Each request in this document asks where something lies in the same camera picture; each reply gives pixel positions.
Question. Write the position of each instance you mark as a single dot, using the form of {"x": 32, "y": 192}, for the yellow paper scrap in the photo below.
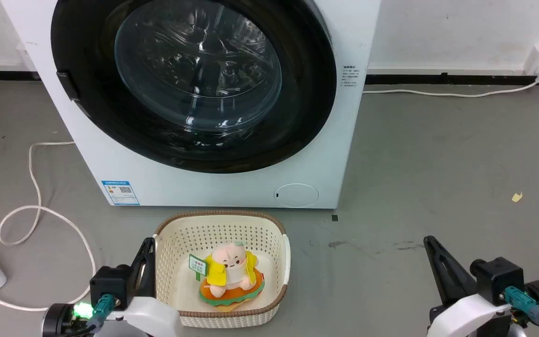
{"x": 517, "y": 197}

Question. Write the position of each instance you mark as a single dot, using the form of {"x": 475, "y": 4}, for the white front-load washing machine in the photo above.
{"x": 232, "y": 187}

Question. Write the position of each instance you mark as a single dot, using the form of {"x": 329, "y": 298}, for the cream perforated laundry basket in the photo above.
{"x": 251, "y": 229}

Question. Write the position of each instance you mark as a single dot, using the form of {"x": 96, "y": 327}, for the plush doll yellow jacket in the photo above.
{"x": 232, "y": 276}

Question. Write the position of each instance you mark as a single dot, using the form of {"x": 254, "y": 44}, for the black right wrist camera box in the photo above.
{"x": 498, "y": 278}

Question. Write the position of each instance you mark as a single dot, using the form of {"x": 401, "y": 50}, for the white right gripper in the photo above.
{"x": 468, "y": 318}

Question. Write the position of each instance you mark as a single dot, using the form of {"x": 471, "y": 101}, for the blue energy label sticker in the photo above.
{"x": 120, "y": 192}

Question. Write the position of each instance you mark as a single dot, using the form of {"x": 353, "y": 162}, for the left arm black wrist joint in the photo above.
{"x": 56, "y": 322}

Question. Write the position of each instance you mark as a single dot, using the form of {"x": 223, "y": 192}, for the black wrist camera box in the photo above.
{"x": 109, "y": 281}
{"x": 498, "y": 278}

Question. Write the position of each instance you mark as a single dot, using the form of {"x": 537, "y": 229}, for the black round washer door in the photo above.
{"x": 297, "y": 117}

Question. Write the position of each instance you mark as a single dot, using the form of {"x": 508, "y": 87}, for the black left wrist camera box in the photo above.
{"x": 109, "y": 281}

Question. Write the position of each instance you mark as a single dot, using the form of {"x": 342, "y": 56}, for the small printed text sticker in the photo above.
{"x": 349, "y": 76}

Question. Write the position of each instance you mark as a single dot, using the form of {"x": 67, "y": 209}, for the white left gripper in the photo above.
{"x": 150, "y": 316}

